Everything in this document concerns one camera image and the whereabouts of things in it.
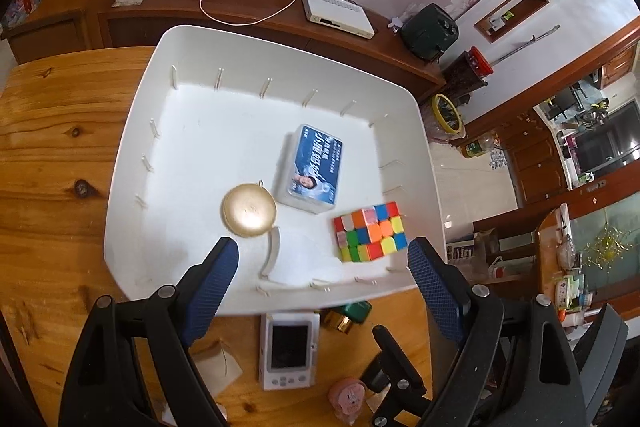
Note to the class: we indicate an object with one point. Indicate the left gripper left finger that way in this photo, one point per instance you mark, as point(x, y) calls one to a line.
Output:
point(104, 385)

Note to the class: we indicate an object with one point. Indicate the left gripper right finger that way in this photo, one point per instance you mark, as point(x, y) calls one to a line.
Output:
point(440, 291)

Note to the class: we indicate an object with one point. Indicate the beige wooden house block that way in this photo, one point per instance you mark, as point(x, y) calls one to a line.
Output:
point(217, 367)

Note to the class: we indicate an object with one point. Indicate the white handheld game console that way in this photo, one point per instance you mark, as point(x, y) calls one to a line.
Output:
point(288, 350)

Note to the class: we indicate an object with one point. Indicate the pink round toy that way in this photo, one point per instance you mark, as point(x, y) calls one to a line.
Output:
point(347, 397)

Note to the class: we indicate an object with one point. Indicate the green gold small box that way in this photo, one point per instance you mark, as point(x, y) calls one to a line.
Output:
point(343, 318)

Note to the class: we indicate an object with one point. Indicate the round gold compact mirror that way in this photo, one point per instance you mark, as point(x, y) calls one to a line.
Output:
point(249, 210)

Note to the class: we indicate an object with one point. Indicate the colourful rubik's cube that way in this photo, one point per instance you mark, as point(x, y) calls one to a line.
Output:
point(370, 233)

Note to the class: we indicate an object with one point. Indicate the yellow rim trash bin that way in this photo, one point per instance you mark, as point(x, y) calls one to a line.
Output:
point(441, 119)

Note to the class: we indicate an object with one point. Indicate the blue card box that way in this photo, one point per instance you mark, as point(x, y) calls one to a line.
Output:
point(309, 176)

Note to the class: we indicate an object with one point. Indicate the white plastic storage bin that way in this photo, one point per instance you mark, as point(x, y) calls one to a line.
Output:
point(214, 110)

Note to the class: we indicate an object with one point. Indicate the red lid dark jar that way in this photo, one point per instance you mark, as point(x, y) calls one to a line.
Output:
point(466, 74)

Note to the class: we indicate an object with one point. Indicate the wooden tv cabinet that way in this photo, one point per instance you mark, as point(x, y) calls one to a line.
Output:
point(64, 26)

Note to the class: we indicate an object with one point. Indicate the white set-top box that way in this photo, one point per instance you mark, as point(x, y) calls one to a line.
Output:
point(339, 14)

